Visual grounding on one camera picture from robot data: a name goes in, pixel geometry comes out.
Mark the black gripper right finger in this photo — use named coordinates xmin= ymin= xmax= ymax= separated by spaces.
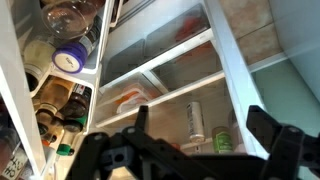
xmin=245 ymin=105 xmax=306 ymax=168

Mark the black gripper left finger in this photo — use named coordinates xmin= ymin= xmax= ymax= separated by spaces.
xmin=121 ymin=105 xmax=168 ymax=158

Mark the dark bottle green cap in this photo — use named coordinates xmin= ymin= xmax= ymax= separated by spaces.
xmin=62 ymin=83 xmax=93 ymax=134

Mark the brown glass bottle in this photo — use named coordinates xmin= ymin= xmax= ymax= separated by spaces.
xmin=34 ymin=78 xmax=75 ymax=129

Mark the purple lid bottle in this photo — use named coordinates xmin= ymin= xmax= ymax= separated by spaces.
xmin=51 ymin=15 xmax=103 ymax=74

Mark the pale sauce jar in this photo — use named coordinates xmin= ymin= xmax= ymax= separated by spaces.
xmin=22 ymin=38 xmax=57 ymax=93

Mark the clear container orange food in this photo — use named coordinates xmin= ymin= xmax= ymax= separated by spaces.
xmin=114 ymin=83 xmax=153 ymax=115

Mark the green label jar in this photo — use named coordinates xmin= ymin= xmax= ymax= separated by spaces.
xmin=211 ymin=125 xmax=234 ymax=154

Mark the white drink can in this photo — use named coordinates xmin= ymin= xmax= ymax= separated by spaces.
xmin=185 ymin=101 xmax=206 ymax=144

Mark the white refrigerator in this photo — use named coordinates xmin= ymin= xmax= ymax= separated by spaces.
xmin=94 ymin=0 xmax=271 ymax=158

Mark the red produce in crisper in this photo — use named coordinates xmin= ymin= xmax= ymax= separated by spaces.
xmin=174 ymin=14 xmax=205 ymax=43

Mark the labelled glass jar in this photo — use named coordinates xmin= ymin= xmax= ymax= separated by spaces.
xmin=0 ymin=128 xmax=30 ymax=180

